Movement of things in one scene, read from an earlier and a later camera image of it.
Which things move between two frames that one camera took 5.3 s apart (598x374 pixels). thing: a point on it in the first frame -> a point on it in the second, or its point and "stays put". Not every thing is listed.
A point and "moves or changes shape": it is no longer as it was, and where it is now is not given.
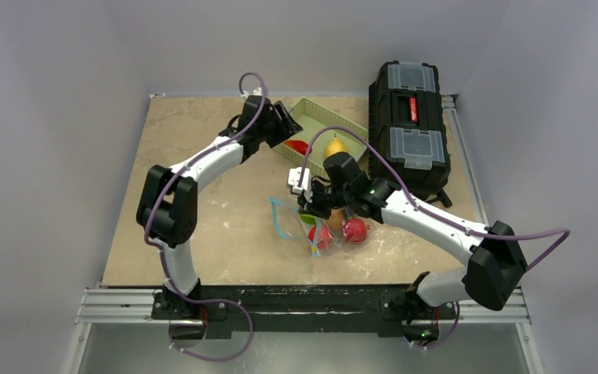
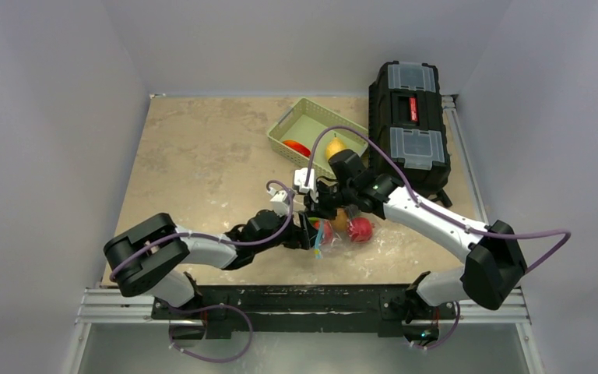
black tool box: (406, 125) stays put
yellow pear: (335, 145) stays put
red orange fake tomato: (299, 146) stays put
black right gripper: (314, 198) stays put
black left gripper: (277, 114) -> (298, 237)
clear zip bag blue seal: (325, 234) moves or changes shape
